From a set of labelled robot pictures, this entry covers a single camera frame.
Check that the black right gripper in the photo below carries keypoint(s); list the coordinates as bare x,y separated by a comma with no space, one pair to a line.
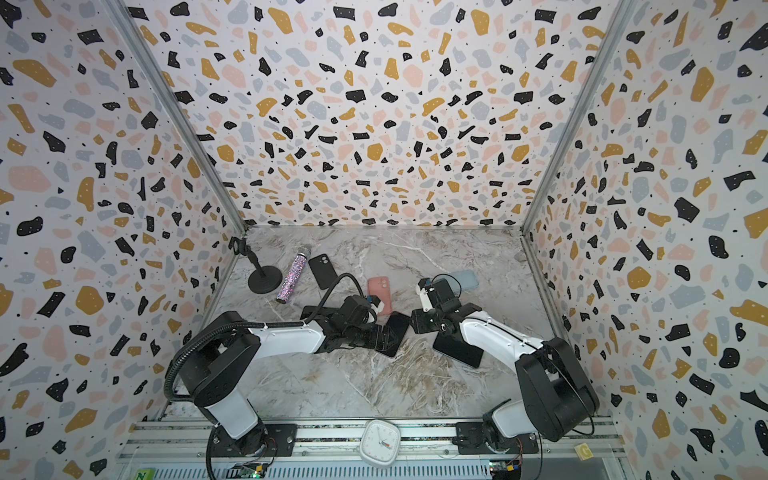
424,320

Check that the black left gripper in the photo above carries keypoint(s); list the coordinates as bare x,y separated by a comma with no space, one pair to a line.
375,329

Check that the pink silicone phone case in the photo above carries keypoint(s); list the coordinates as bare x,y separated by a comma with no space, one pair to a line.
380,288

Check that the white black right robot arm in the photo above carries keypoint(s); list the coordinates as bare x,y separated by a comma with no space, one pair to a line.
556,395

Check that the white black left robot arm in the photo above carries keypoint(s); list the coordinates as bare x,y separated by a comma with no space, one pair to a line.
207,371

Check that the light blue phone case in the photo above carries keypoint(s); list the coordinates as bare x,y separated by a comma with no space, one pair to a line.
463,281

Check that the black phone case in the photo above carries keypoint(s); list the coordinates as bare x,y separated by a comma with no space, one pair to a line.
323,271

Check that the blue smartphone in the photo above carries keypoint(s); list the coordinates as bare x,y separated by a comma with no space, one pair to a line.
459,350

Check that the purple glitter microphone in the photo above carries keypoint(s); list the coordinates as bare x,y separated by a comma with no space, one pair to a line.
291,279

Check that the black round microphone stand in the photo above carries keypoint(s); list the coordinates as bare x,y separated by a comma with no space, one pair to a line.
264,279

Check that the white square clock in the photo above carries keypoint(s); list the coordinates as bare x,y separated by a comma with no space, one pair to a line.
380,443

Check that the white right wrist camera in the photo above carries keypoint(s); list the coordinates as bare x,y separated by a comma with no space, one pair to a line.
423,294

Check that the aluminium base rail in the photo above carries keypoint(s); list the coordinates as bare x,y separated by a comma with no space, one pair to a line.
329,449

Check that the aluminium frame post right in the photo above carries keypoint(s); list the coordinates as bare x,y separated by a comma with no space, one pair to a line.
618,22

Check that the aluminium frame post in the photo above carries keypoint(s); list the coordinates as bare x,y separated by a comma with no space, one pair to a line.
618,22
120,17

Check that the aluminium frame post left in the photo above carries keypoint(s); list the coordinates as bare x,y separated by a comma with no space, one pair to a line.
120,17

